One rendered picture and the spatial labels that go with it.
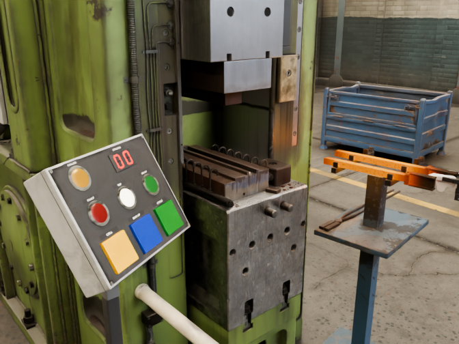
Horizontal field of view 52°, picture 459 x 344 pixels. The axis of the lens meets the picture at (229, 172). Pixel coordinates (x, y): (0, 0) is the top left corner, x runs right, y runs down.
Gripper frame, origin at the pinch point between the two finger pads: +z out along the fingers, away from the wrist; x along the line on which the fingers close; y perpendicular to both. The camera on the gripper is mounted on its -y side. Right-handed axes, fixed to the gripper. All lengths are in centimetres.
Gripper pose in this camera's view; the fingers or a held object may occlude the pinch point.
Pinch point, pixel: (434, 172)
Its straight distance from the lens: 180.8
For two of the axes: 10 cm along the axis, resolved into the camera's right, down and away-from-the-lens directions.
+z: -7.5, -2.1, 6.3
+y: 0.0, 9.5, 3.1
